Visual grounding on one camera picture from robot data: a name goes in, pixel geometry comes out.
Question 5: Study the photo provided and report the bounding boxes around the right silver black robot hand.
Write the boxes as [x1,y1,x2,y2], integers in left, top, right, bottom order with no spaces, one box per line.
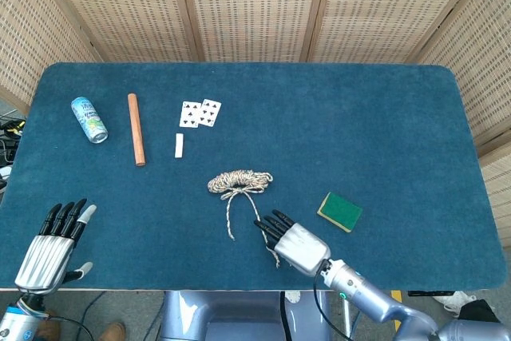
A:
[253,208,332,277]

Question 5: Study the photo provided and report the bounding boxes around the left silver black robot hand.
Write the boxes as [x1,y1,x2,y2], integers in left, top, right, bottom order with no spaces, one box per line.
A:
[14,198,98,295]

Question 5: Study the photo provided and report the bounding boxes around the beige braided rope bundle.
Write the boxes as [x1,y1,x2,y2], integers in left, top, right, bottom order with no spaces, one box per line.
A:
[207,169,281,269]

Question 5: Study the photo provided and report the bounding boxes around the green yellow scouring sponge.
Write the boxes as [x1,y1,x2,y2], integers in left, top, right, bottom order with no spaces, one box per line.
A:
[316,191,364,233]

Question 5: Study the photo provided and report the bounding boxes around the brown leather shoe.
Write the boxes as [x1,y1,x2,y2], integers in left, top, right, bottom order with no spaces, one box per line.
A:
[37,311,61,341]
[97,320,127,341]

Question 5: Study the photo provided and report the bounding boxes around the blue-grey robot torso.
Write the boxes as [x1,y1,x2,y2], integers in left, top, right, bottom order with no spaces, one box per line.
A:
[158,291,332,341]

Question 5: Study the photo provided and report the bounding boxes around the dark blue felt table mat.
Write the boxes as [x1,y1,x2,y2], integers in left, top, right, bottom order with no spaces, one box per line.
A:
[0,61,508,292]

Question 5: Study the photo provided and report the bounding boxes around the flat black bar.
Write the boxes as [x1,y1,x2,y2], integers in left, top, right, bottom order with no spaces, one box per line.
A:
[406,289,456,298]

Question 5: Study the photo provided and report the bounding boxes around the light blue drink can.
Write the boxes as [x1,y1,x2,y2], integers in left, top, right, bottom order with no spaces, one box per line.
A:
[70,96,109,145]

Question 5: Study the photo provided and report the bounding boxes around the brown wooden round stick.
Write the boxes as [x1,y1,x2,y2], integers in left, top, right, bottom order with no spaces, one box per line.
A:
[127,93,147,167]

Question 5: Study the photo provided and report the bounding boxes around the clubs playing card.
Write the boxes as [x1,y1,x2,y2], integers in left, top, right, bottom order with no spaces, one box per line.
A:
[198,98,223,128]
[179,101,202,129]

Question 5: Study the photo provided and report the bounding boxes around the white sneaker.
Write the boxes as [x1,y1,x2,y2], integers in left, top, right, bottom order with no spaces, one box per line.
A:
[433,291,477,314]

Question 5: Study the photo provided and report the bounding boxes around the woven bamboo screen panel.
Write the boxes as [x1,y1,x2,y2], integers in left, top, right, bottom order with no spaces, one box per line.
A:
[307,0,493,65]
[34,0,204,64]
[414,0,511,147]
[175,0,332,64]
[477,149,511,250]
[0,0,101,107]

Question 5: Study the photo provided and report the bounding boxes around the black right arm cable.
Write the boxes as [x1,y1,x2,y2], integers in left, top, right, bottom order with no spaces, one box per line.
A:
[312,260,355,341]

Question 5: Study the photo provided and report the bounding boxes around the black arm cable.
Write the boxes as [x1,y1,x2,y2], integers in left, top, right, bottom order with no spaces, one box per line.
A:
[39,315,96,341]
[312,260,355,341]

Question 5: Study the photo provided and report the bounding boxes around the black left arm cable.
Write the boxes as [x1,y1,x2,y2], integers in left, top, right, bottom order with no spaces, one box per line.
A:
[39,315,96,341]

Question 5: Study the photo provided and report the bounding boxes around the black floor cable tangle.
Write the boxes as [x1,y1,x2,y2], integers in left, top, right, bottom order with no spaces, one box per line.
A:
[0,114,26,167]

